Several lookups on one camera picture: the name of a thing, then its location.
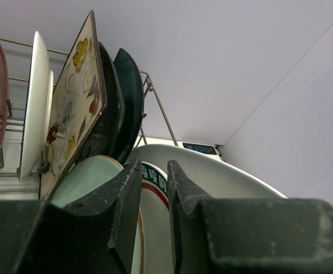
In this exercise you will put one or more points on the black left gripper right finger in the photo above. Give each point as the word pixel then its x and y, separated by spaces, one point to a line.
pixel 247 235

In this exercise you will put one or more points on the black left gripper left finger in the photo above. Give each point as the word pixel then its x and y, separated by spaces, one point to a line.
pixel 94 234

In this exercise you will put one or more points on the white plate green red rim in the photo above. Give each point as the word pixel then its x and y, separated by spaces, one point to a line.
pixel 154 205

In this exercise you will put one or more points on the mint green flower plate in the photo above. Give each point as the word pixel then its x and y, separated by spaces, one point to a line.
pixel 88 175

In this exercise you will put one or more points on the white oval plate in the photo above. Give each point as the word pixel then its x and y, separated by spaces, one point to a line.
pixel 217 178

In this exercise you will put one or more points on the black floral square plate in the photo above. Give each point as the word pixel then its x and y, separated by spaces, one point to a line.
pixel 103 139

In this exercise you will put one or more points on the white plate steam logo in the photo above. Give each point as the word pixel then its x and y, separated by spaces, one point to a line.
pixel 38 108

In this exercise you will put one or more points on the cream floral square plate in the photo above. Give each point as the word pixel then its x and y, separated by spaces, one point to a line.
pixel 79 99

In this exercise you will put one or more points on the teal square plate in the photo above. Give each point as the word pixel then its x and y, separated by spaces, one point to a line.
pixel 130 114

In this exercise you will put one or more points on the dark logo sticker right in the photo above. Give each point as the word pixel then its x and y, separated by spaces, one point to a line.
pixel 202 148

